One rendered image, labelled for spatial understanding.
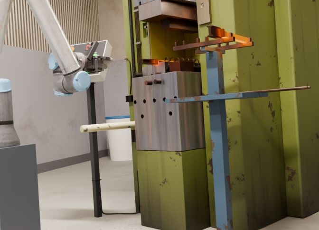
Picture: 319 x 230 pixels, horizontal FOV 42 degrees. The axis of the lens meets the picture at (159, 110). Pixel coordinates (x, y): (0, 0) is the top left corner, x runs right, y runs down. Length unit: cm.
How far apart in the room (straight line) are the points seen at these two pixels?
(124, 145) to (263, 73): 393
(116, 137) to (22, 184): 453
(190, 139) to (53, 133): 367
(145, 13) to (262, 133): 101
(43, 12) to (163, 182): 116
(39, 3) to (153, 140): 104
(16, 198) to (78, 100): 476
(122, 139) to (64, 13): 204
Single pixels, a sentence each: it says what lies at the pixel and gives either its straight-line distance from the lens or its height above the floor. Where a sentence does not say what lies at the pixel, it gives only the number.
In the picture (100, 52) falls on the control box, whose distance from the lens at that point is 278.
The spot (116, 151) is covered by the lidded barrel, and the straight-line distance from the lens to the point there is 620.
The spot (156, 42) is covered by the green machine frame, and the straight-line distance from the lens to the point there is 279.
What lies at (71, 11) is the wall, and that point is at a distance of 654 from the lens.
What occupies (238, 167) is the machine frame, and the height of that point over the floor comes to 36.
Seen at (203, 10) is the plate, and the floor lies 126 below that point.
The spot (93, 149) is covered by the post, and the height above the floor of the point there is 47.
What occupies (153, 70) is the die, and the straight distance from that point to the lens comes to 251.
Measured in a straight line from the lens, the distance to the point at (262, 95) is 199.
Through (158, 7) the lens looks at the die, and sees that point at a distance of 251.
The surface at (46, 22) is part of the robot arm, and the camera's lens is 190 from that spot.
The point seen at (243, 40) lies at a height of 101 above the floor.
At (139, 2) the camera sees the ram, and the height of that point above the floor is 138.
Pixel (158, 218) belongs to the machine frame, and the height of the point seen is 7.
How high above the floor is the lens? 70
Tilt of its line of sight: level
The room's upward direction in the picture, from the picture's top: 4 degrees counter-clockwise
